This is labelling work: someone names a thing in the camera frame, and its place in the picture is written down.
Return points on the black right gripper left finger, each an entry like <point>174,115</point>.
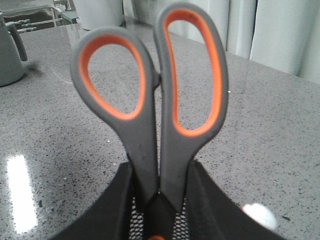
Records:
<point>109,217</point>

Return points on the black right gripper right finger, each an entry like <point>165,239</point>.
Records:
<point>212,215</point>

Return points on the magenta marker pen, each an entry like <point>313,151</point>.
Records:
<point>261,214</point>

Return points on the grey orange scissors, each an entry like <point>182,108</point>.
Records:
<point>160,150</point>

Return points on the black mesh pen holder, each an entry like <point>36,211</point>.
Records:
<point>136,222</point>

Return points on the grey kettle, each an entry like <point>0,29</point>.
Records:
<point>12,53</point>

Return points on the metal rack with rods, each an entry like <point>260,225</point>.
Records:
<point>35,15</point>

